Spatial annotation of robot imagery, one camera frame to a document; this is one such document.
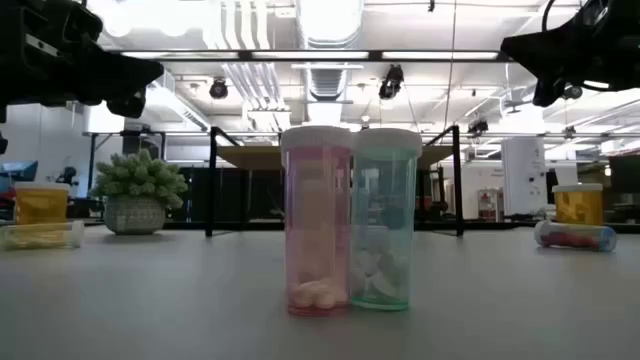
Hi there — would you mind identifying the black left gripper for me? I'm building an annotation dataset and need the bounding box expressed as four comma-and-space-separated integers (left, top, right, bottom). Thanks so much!
0, 0, 165, 124

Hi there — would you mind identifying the black rig bar with lights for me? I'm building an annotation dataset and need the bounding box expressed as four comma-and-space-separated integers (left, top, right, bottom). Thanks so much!
107, 48, 516, 64

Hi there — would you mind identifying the wide orange medicine bottle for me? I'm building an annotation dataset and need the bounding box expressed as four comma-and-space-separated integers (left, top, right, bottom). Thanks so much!
551, 182, 605, 227
13, 181, 71, 225

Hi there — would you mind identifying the wooden shelf black frame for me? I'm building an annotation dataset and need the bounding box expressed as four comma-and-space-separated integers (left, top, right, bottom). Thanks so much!
204, 124, 465, 239

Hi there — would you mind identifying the green potted plant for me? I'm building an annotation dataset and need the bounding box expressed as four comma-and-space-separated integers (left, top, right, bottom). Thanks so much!
88, 148, 189, 236

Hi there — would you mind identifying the black aluminium table frame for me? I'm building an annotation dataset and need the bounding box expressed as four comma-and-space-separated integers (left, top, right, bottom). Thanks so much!
82, 219, 640, 235

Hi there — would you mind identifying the white column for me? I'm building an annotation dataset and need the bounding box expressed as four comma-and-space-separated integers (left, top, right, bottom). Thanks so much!
501, 137, 547, 217

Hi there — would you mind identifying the blue lit screen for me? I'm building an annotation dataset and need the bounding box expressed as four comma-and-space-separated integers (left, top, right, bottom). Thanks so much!
0, 160, 39, 184

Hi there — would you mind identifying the green medicine bottle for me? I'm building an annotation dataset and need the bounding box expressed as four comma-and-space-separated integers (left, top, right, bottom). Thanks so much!
349, 127, 424, 312

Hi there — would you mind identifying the blue bottle with red pills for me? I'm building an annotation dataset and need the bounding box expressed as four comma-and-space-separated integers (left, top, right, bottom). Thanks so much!
533, 219, 618, 253

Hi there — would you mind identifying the pink medicine bottle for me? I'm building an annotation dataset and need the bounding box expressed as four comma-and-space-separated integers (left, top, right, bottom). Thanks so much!
279, 124, 355, 317

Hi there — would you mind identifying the yellow medicine bottle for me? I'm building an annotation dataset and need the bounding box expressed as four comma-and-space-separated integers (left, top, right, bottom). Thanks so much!
0, 219, 85, 251

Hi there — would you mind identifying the rack with red bins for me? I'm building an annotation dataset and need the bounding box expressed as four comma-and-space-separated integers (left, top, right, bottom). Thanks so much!
477, 188, 505, 222

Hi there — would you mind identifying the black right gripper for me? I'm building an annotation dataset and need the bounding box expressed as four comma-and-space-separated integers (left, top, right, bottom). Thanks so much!
500, 0, 640, 108

